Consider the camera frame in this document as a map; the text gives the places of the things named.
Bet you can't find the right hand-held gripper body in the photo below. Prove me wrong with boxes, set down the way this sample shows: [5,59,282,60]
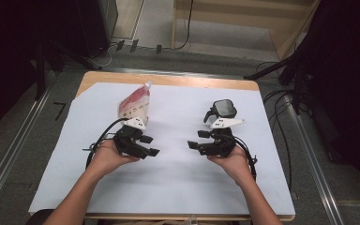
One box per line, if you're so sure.
[198,117,246,158]

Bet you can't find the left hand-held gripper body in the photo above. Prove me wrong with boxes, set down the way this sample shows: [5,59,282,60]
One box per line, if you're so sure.
[112,116,149,159]

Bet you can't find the white container with black lid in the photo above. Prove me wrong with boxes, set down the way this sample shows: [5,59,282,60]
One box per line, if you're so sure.
[202,98,239,125]

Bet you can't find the red and white refill pouch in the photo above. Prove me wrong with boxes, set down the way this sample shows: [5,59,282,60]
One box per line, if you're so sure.
[117,80,154,127]

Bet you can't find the person's left hand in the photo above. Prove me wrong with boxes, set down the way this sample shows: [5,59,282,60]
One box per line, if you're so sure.
[88,139,141,180]

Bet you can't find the person's right hand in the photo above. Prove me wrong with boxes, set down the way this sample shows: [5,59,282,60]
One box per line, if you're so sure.
[206,145,255,188]

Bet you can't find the white paper sheet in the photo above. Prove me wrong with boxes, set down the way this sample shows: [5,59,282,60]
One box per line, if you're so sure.
[27,82,296,217]

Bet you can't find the wooden table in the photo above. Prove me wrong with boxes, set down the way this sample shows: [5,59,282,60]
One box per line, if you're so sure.
[27,70,296,222]

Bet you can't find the metal floor strip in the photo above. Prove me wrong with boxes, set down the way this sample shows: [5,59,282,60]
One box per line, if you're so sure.
[106,67,248,80]

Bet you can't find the black metal stand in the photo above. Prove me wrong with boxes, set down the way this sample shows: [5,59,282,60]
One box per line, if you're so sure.
[243,46,314,116]

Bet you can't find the black tripod stand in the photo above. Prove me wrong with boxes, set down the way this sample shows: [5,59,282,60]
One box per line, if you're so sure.
[33,37,103,101]

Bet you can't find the dark cabinet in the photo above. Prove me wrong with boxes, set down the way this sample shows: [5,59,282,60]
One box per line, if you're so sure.
[74,0,119,59]

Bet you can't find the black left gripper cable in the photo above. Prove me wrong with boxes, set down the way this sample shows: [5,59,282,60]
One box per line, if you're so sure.
[82,117,129,171]

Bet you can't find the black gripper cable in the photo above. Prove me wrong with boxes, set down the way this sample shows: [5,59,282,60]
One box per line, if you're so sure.
[233,136,259,183]
[82,117,129,171]

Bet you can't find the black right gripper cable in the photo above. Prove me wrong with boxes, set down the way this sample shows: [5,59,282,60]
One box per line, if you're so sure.
[233,136,259,183]

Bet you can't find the black floor cables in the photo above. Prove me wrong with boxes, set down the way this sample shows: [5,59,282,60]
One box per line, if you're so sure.
[255,60,295,192]

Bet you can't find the white floor cable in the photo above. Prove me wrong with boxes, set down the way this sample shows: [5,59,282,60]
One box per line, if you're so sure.
[96,42,120,68]

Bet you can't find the metal floor rail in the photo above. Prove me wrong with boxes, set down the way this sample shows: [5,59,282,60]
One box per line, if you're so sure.
[0,70,60,218]
[288,93,345,225]

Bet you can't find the thin black hanging cable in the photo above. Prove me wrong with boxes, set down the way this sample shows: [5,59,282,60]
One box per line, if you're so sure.
[172,0,195,52]

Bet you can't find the light wooden frame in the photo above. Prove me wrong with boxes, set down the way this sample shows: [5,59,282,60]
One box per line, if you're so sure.
[171,0,322,61]

